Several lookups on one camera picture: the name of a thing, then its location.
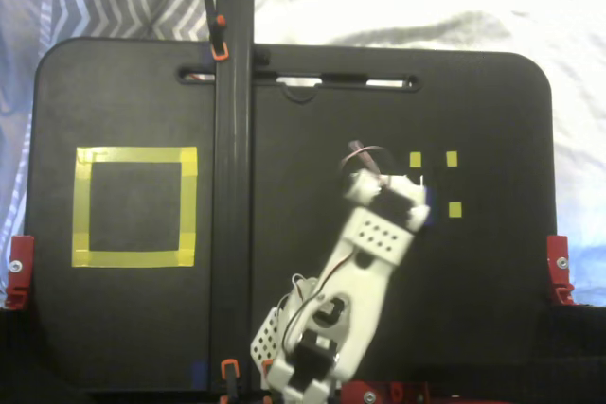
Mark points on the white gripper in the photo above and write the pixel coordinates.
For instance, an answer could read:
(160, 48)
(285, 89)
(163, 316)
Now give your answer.
(422, 192)

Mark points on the blue white charger block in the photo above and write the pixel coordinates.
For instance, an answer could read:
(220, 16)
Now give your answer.
(430, 198)

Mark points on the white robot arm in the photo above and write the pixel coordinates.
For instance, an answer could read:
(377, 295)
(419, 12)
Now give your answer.
(360, 290)

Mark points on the small yellow tape marker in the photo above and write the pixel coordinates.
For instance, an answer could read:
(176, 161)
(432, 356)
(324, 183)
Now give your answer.
(415, 159)
(455, 209)
(451, 158)

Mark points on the red plastic clamp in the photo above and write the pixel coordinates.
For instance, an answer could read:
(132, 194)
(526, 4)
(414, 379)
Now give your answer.
(557, 248)
(21, 252)

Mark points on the black flat beam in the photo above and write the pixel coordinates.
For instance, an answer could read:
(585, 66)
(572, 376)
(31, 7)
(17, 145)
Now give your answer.
(232, 186)

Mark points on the black backdrop board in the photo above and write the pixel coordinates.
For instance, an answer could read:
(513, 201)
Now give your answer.
(573, 342)

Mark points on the orange black spring clamp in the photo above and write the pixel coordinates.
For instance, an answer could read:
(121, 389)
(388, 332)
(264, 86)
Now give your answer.
(217, 35)
(230, 373)
(267, 366)

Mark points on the yellow tape square outline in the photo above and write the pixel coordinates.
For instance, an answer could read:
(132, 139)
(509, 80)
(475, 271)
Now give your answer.
(132, 154)

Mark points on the blue tape piece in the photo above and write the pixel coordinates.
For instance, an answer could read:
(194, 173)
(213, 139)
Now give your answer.
(199, 373)

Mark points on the red mast base bracket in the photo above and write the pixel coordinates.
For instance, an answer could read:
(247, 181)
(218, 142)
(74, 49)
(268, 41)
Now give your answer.
(393, 392)

